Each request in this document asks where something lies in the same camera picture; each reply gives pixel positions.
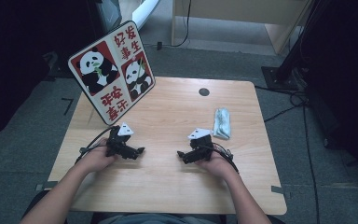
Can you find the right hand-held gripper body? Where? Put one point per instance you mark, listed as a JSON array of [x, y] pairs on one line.
[[202, 144]]

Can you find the black metal stand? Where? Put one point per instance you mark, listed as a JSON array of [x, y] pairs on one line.
[[279, 77]]

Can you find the panda picture sign board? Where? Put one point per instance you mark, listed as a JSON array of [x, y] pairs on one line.
[[112, 71]]

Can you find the grey tape strip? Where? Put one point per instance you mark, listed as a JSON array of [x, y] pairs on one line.
[[277, 189], [46, 185]]

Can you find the person's grey-blue clothing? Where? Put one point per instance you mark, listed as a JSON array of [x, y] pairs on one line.
[[155, 219]]

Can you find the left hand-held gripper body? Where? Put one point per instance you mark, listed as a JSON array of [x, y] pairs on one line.
[[116, 144]]

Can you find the person's left hand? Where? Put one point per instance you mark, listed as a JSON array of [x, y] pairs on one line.
[[98, 158]]

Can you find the dark round table grommet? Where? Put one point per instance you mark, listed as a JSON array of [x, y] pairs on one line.
[[204, 92]]

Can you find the dark curtain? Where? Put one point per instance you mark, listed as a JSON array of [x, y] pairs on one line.
[[18, 62], [348, 77]]

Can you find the white curved panel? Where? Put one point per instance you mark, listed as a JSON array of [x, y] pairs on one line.
[[146, 11]]

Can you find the light blue textured cloth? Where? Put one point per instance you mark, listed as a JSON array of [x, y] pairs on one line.
[[222, 123]]

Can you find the person's right hand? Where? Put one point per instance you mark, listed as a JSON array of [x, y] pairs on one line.
[[217, 166]]

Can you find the light wooden cabinet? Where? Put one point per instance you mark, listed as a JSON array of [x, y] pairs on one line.
[[230, 7]]

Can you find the dark monitor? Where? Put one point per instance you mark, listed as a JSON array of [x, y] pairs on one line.
[[105, 14]]

